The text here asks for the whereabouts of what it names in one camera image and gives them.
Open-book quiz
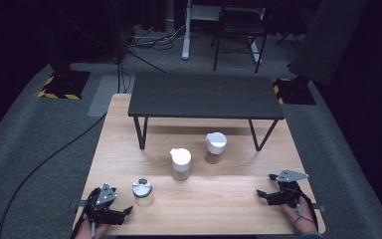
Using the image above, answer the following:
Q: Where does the white-lid glass seasoning bottle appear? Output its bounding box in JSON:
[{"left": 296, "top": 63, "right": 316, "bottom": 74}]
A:
[
  {"left": 205, "top": 131, "right": 229, "bottom": 165},
  {"left": 169, "top": 147, "right": 193, "bottom": 182}
]

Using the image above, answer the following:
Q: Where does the silver-lid glass jar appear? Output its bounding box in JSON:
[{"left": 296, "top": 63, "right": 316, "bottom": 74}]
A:
[{"left": 131, "top": 177, "right": 155, "bottom": 208}]

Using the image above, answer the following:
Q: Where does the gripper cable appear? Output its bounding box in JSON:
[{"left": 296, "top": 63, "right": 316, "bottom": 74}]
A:
[
  {"left": 69, "top": 198, "right": 97, "bottom": 239},
  {"left": 292, "top": 190, "right": 320, "bottom": 234}
]

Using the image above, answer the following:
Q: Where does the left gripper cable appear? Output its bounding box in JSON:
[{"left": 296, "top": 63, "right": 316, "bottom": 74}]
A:
[{"left": 69, "top": 198, "right": 97, "bottom": 239}]

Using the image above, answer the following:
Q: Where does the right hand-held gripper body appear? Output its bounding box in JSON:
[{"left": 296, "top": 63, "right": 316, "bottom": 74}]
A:
[{"left": 264, "top": 169, "right": 309, "bottom": 209}]

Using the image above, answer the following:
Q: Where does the thick black floor cable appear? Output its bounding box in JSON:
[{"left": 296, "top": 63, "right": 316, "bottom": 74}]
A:
[{"left": 0, "top": 112, "right": 109, "bottom": 239}]

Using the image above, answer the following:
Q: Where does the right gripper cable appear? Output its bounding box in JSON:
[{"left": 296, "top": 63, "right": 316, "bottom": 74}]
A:
[{"left": 292, "top": 190, "right": 320, "bottom": 234}]

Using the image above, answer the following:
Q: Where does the thin black hanging cable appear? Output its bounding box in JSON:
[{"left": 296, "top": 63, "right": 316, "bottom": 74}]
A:
[{"left": 113, "top": 0, "right": 134, "bottom": 95}]

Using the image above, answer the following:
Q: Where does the dark slanted panel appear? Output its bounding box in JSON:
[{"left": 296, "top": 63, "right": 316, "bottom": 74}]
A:
[{"left": 287, "top": 0, "right": 370, "bottom": 86}]

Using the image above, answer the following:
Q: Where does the person's left hand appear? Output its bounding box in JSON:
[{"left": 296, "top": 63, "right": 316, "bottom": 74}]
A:
[{"left": 75, "top": 218, "right": 112, "bottom": 239}]

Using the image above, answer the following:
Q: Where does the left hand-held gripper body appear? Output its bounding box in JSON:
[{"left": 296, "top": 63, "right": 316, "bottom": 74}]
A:
[{"left": 84, "top": 182, "right": 127, "bottom": 227}]

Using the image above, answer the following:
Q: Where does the black metal chair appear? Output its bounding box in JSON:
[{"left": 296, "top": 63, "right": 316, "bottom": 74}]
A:
[{"left": 211, "top": 0, "right": 269, "bottom": 74}]

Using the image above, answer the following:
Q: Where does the black raised shelf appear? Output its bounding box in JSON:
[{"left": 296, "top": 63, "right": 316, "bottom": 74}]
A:
[{"left": 127, "top": 72, "right": 286, "bottom": 152}]

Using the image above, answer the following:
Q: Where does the white desk frame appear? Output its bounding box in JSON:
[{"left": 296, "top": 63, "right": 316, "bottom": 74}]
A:
[{"left": 181, "top": 0, "right": 267, "bottom": 65}]

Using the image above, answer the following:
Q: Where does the yellow-black striped stand base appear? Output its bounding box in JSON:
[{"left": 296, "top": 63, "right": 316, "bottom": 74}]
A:
[
  {"left": 37, "top": 69, "right": 92, "bottom": 101},
  {"left": 272, "top": 76, "right": 317, "bottom": 107}
]

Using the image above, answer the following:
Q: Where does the tangle of floor cables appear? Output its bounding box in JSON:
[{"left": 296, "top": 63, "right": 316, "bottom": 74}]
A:
[{"left": 127, "top": 24, "right": 184, "bottom": 53}]

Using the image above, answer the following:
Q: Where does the person's right hand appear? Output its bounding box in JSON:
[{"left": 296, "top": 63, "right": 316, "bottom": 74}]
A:
[{"left": 280, "top": 196, "right": 318, "bottom": 235}]

